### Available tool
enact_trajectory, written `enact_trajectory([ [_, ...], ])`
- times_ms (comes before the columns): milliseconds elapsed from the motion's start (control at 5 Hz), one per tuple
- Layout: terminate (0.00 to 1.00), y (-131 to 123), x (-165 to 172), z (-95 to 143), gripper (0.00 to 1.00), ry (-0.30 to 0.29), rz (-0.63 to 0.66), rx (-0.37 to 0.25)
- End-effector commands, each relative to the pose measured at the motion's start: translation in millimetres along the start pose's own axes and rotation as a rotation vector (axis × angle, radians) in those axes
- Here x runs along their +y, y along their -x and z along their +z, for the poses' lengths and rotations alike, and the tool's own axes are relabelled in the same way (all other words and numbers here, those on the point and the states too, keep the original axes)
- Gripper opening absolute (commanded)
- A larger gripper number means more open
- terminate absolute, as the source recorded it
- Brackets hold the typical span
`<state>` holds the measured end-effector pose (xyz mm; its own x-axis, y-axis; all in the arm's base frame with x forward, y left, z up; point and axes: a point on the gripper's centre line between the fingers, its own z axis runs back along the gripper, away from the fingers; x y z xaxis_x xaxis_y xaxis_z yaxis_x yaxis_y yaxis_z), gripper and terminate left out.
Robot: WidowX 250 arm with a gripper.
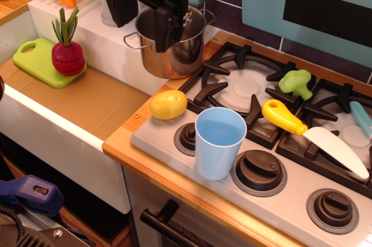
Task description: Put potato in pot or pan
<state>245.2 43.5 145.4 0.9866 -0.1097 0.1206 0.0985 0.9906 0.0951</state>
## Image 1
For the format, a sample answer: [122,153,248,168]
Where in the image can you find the yellow toy potato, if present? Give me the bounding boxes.
[149,90,188,120]

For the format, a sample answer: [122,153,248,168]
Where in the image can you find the light blue plastic cup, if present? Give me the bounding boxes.
[195,107,247,181]

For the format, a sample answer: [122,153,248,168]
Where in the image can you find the stainless steel pot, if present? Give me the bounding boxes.
[123,6,215,79]

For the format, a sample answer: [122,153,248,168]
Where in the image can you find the grey toy faucet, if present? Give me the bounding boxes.
[101,0,117,27]

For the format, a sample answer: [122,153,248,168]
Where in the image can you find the left black stove grate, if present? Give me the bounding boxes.
[180,42,316,149]

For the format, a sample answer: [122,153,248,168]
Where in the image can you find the black stove grate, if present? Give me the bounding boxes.
[276,79,371,198]
[180,42,316,149]

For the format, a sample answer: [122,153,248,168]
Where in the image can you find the red toy radish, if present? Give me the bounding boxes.
[52,7,85,76]

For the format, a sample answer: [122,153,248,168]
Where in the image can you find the green toy cutting board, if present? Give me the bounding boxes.
[13,38,87,88]

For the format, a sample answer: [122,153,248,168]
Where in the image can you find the left black stove knob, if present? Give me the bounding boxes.
[174,123,196,157]

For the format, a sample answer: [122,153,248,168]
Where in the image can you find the black stove knob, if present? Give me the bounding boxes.
[230,150,288,198]
[306,188,359,235]
[174,123,196,157]

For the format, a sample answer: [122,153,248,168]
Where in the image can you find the white toy sink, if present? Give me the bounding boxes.
[1,0,165,214]

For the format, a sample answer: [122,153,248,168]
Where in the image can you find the green toy broccoli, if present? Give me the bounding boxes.
[278,69,313,101]

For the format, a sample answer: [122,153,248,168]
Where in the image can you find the teal toy microwave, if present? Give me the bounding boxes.
[242,0,371,67]

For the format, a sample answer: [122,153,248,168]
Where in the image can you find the middle black stove knob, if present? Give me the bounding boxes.
[230,150,288,198]

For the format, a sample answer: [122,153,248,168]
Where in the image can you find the right black stove grate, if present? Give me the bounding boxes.
[276,79,371,198]

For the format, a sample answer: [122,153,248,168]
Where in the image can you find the grey toy stove top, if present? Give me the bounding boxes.
[131,42,371,246]

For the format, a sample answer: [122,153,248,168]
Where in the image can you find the blue clamp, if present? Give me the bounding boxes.
[1,175,65,217]

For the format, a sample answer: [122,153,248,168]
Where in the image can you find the right black stove knob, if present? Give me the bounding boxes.
[306,188,359,235]

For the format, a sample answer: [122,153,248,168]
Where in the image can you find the yellow handled toy knife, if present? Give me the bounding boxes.
[261,99,370,181]

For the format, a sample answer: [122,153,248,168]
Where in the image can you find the black oven door handle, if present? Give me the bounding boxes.
[140,200,202,247]

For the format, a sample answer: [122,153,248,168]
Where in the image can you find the teal handled utensil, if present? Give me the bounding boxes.
[350,101,371,140]

